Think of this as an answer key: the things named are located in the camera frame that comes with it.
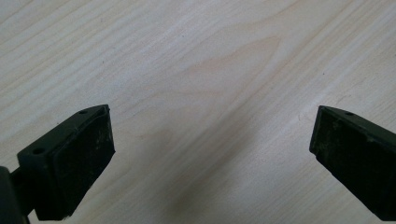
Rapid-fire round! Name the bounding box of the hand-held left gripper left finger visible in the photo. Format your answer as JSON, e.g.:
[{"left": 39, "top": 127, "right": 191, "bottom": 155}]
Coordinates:
[{"left": 9, "top": 104, "right": 117, "bottom": 222}]

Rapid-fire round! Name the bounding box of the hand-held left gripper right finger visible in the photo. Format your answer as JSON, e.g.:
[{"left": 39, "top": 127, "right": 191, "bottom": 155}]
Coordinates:
[{"left": 308, "top": 105, "right": 396, "bottom": 222}]

